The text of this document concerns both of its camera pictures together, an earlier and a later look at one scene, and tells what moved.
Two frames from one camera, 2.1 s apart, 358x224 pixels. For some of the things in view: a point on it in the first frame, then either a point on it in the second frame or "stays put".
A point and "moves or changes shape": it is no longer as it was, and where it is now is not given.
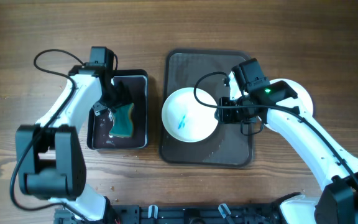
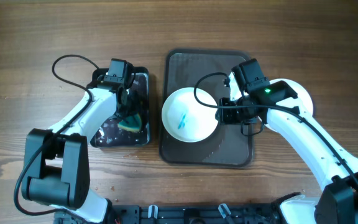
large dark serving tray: [227, 146] stays put
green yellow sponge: [122, 121] moves or changes shape
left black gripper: [124, 98] -> [136, 106]
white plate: [303, 100] stays put
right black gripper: [225, 116] stays put
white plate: [186, 119] stays put
